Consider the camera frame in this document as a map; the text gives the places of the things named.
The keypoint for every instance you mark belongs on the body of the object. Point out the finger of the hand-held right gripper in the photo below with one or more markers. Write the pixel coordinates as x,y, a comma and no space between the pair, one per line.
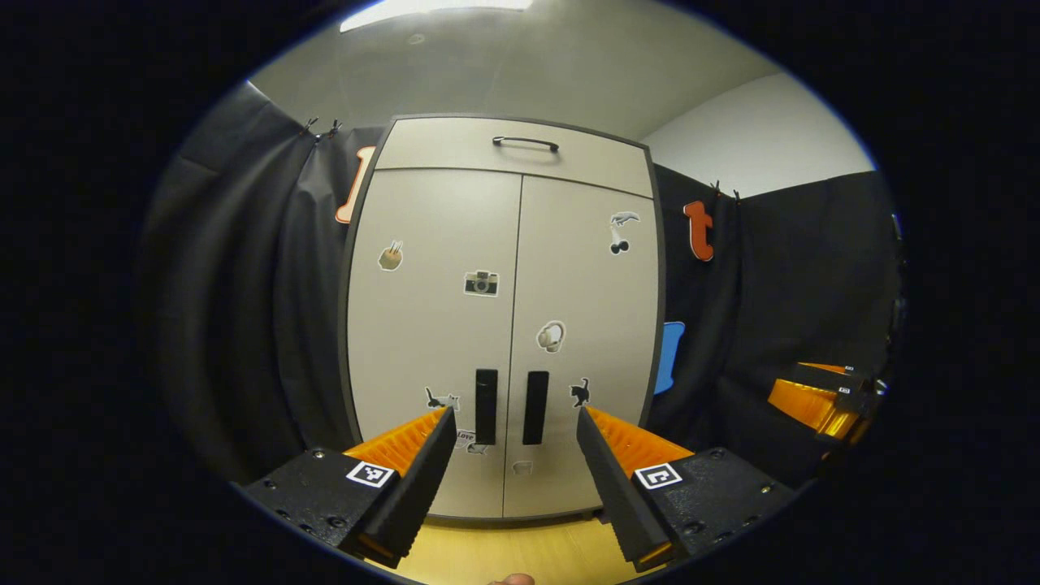
812,406
837,370

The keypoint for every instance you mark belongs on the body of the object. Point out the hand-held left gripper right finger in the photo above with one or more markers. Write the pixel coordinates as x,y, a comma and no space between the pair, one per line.
613,487

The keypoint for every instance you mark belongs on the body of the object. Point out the ceiling light panel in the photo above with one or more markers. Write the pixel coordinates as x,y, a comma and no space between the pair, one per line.
431,10

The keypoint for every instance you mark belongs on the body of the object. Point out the white cabinet drawer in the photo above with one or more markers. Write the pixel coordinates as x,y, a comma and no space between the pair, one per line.
439,150

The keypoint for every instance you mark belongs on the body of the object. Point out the black backdrop cloth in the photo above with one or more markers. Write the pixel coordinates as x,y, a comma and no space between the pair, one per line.
796,268
244,284

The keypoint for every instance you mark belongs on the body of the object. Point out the white shoe cabinet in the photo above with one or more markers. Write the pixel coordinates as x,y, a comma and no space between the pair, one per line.
431,349

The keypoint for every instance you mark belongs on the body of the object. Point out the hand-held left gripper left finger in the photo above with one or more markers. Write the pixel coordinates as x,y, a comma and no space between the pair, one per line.
418,479

